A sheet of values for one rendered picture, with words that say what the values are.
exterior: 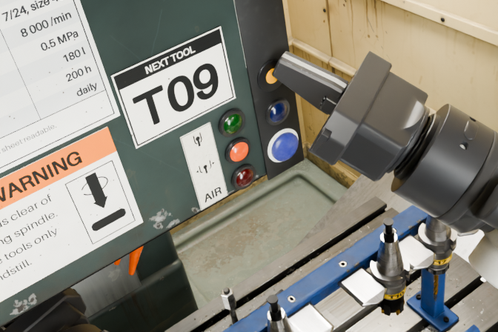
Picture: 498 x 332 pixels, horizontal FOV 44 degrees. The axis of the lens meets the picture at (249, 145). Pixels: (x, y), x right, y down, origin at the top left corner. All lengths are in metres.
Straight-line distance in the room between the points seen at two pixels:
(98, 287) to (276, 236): 0.71
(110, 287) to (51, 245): 0.98
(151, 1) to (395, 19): 1.13
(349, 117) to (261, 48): 0.10
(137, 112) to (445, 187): 0.25
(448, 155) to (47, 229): 0.32
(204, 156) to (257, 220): 1.52
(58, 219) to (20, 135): 0.08
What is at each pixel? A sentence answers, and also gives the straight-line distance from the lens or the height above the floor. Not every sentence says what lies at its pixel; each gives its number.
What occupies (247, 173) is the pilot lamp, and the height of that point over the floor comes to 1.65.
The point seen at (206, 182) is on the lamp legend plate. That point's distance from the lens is 0.57.
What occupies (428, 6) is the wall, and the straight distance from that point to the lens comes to 1.44.
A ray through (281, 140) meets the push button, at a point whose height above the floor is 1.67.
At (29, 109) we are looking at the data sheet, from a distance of 0.46.
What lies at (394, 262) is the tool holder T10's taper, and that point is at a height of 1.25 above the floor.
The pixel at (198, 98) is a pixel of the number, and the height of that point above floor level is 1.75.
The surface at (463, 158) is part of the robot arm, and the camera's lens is 0.51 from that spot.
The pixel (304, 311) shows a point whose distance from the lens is 1.01.
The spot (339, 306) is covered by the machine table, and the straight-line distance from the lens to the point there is 1.41.
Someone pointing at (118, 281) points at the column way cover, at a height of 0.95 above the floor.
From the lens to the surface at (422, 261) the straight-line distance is 1.07.
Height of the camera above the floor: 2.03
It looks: 37 degrees down
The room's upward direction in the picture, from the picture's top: 12 degrees counter-clockwise
